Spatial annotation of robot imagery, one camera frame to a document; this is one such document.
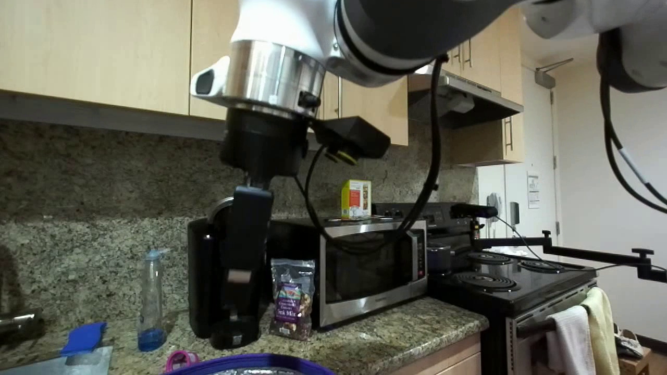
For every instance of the small wooden stand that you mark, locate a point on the small wooden stand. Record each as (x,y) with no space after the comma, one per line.
(636,360)

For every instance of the wooden lower cabinet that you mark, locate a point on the wooden lower cabinet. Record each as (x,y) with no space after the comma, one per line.
(445,356)

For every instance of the black camera on mount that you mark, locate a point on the black camera on mount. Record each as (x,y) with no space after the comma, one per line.
(474,211)

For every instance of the white towel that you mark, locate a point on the white towel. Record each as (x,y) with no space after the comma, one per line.
(573,340)

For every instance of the stainless steel microwave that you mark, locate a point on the stainless steel microwave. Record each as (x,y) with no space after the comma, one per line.
(368,266)

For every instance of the clear spray bottle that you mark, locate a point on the clear spray bottle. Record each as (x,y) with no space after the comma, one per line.
(152,305)

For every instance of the clear plastic container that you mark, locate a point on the clear plastic container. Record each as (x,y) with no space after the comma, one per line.
(55,365)

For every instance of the yellow towel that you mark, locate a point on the yellow towel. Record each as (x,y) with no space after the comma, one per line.
(602,326)

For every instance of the black electric stove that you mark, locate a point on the black electric stove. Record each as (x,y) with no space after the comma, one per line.
(512,292)

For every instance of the small pink object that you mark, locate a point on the small pink object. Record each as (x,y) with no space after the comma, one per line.
(180,360)

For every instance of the blue sponge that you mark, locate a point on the blue sponge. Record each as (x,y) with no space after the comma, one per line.
(84,337)

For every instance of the black coffee maker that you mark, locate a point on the black coffee maker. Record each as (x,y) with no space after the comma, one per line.
(204,278)

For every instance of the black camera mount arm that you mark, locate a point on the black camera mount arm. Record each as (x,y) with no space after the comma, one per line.
(575,251)

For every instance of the yellow and red box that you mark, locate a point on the yellow and red box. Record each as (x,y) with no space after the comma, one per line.
(354,199)

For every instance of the range hood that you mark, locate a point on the range hood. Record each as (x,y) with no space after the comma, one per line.
(466,97)

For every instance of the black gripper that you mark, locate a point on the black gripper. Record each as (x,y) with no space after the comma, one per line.
(263,146)

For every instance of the trail mix bag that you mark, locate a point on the trail mix bag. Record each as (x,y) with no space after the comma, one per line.
(293,299)

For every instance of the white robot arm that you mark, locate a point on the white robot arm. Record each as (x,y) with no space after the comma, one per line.
(387,34)

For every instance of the wooden upper cabinets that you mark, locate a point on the wooden upper cabinets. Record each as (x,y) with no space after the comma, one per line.
(105,48)

